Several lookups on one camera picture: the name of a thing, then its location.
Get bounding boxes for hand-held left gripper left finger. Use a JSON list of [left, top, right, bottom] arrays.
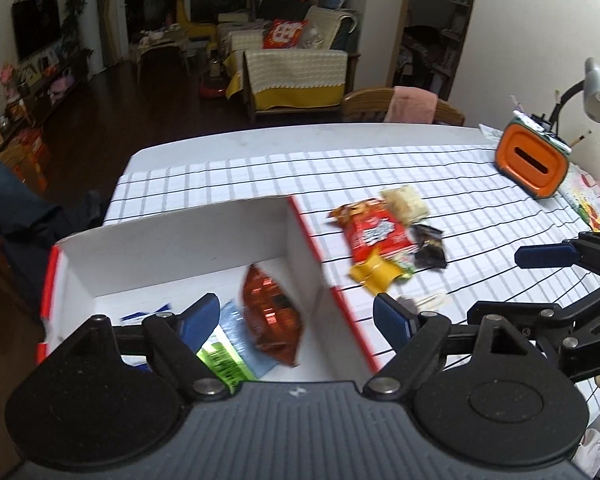
[[75, 292, 231, 401]]

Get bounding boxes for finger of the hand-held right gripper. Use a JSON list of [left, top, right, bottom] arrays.
[[514, 232, 600, 277], [466, 275, 600, 337]]

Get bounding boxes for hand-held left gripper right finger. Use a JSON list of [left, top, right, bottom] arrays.
[[362, 294, 528, 396]]

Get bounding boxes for light blue sachet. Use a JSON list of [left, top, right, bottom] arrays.
[[219, 300, 276, 378]]

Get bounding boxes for green snack bar packet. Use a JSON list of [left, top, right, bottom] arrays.
[[196, 340, 258, 393]]

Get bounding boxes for white and blue snack packet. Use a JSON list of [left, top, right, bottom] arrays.
[[119, 302, 173, 323]]

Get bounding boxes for shiny brown snack packet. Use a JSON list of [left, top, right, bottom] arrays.
[[242, 263, 303, 368]]

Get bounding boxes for red and white cardboard box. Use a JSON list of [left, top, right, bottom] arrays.
[[34, 196, 381, 376]]

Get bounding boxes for clear wrapped dark cookie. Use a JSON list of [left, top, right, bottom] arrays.
[[396, 292, 450, 313]]

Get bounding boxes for yellow snack packet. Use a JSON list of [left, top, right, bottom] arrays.
[[349, 252, 403, 296]]

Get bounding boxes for small green white packet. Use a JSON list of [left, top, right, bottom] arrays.
[[390, 252, 417, 278]]

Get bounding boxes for colourful printed cloth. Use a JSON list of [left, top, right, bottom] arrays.
[[560, 165, 600, 233]]

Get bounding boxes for white checked tablecloth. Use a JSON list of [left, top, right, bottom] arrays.
[[102, 142, 600, 461]]

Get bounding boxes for black snack packet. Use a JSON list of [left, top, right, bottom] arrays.
[[409, 225, 448, 271]]

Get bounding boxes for red snack packet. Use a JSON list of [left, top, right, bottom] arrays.
[[328, 199, 413, 266]]

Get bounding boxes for orange and green tissue box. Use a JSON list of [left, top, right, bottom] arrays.
[[495, 115, 572, 200]]

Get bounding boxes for white cloth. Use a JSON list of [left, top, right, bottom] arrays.
[[572, 427, 600, 478]]

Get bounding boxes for cream cracker packet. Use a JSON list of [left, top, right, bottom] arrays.
[[380, 186, 430, 223]]

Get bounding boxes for silver desk lamp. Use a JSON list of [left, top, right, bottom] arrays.
[[550, 57, 600, 133]]

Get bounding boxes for pink towel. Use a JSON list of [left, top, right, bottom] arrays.
[[384, 86, 438, 125]]

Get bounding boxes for wooden chair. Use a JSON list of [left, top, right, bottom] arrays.
[[341, 87, 466, 126]]

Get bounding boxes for dark blue cloth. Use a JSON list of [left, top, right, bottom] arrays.
[[0, 155, 103, 261]]

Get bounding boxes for red floor toy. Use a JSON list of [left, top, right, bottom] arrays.
[[200, 72, 228, 98]]

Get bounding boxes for orange boxes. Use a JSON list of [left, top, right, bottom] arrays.
[[0, 127, 51, 193]]

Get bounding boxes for wooden bookshelf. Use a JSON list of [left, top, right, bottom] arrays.
[[405, 0, 481, 101]]

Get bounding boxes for sofa with cream cover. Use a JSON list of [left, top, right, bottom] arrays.
[[217, 5, 358, 116]]

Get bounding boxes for coffee table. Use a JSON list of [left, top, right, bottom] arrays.
[[137, 30, 191, 68]]

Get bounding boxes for television cabinet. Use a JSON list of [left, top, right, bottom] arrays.
[[0, 47, 96, 151]]

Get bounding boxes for red cushion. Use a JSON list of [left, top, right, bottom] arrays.
[[262, 19, 308, 50]]

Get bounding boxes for yellow giraffe toy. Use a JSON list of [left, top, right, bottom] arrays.
[[167, 0, 216, 41]]

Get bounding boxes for white tower air conditioner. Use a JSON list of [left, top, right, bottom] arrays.
[[77, 0, 105, 78]]

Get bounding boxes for black television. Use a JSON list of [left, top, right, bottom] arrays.
[[11, 0, 62, 63]]

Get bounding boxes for tall green plant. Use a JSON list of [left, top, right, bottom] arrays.
[[62, 0, 88, 56]]

